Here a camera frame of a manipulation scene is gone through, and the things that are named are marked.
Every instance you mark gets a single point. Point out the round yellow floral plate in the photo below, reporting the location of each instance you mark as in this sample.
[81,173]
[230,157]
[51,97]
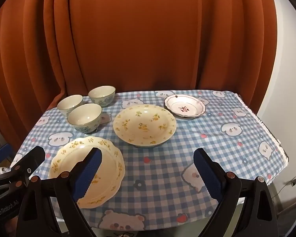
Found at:
[143,126]

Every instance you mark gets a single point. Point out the white red-flower plate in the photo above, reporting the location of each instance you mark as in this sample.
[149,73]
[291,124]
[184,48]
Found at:
[185,106]

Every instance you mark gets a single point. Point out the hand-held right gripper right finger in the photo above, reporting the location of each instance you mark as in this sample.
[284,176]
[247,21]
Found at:
[209,175]

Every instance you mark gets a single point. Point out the wall socket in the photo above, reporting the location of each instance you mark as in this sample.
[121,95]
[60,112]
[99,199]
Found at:
[294,181]

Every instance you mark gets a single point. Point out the scalloped yellow floral plate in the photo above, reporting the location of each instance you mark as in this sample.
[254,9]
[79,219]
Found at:
[64,158]

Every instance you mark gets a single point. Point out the floral ceramic bowl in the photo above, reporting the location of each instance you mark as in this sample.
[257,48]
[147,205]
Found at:
[102,92]
[69,102]
[85,114]

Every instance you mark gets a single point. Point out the blue checked bear tablecloth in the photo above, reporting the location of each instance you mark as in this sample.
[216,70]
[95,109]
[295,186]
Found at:
[162,158]

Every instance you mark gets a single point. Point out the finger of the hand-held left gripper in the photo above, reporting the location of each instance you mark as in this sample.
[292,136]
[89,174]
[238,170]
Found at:
[1,153]
[32,159]

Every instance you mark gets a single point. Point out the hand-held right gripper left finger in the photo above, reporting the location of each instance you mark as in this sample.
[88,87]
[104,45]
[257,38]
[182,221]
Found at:
[88,175]

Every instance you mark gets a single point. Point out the orange curtain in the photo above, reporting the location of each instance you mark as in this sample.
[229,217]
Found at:
[148,42]

